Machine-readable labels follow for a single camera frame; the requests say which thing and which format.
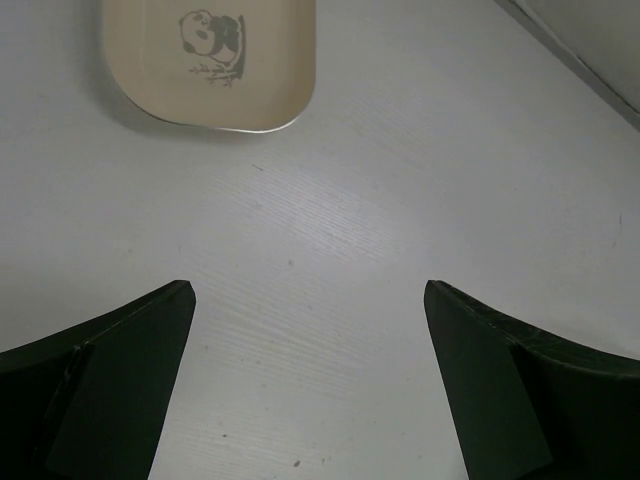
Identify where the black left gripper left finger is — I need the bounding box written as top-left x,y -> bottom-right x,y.
1,280 -> 196,479

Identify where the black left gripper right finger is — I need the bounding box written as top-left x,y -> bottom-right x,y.
424,280 -> 639,479

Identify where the cream panda plate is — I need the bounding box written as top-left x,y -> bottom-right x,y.
100,0 -> 317,133

